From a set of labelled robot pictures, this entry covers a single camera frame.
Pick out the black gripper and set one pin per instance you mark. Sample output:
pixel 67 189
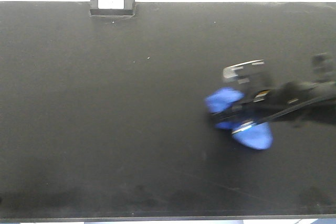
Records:
pixel 259 104

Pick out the blue cloth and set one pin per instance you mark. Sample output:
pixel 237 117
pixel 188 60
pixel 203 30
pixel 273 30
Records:
pixel 258 137

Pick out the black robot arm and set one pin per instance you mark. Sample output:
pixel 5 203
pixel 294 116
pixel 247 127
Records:
pixel 304 97

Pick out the black power outlet box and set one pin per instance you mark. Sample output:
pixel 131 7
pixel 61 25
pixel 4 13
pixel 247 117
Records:
pixel 110 8

